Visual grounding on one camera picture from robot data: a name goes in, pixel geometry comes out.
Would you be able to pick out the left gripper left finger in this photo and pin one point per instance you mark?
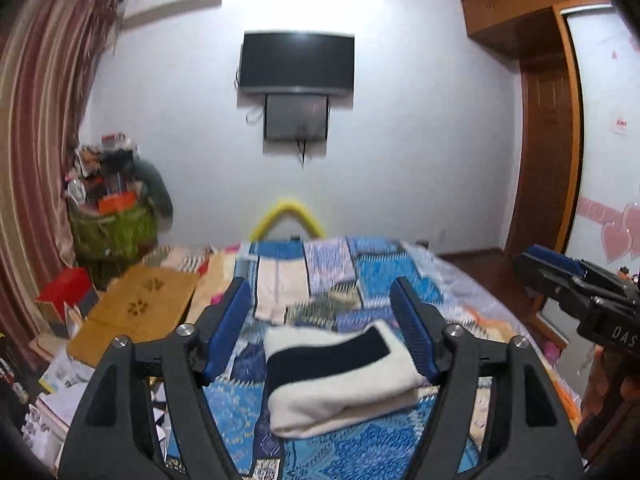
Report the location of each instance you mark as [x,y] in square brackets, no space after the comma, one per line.
[113,433]

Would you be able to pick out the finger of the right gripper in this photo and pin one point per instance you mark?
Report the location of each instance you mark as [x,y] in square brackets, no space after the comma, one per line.
[544,280]
[555,259]

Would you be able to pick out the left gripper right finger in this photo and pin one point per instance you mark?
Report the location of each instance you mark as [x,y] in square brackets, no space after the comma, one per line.
[528,435]

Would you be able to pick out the cream and navy knit sweater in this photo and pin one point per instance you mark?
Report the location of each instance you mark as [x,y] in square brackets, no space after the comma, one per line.
[319,381]

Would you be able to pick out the wooden door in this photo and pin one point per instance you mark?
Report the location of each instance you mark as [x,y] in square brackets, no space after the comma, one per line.
[546,155]

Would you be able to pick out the papers pile beside bed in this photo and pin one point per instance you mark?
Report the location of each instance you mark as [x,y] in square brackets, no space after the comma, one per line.
[49,417]

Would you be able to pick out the orange plush blanket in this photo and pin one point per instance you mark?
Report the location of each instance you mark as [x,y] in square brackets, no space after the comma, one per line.
[525,359]

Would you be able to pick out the grey striped bed sheet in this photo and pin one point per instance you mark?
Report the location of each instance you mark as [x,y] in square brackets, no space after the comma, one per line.
[482,290]

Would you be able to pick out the red box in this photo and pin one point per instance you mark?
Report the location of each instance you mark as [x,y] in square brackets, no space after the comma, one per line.
[72,287]

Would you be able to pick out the green patterned storage bag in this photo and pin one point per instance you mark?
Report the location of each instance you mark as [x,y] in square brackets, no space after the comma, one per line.
[107,245]

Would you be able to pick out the orange box on pile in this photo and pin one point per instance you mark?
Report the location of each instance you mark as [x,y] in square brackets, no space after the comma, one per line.
[115,203]

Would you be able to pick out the blue patchwork bed cover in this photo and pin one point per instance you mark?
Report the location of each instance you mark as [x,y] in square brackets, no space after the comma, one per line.
[341,285]

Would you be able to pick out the wooden wardrobe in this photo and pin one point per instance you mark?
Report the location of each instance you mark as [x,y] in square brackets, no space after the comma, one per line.
[524,29]

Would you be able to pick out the grey plush toy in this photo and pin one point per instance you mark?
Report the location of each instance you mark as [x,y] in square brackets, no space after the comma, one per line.
[154,191]

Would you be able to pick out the yellow curved foam tube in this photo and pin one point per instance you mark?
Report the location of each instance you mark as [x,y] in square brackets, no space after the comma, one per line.
[288,208]

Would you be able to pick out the striped maroon curtain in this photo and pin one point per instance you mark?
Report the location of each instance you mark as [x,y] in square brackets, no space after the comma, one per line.
[48,64]

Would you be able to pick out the white air conditioner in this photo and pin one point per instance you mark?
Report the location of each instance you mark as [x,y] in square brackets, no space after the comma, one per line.
[136,19]

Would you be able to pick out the wall mounted black television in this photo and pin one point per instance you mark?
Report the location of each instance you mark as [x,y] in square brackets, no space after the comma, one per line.
[297,62]

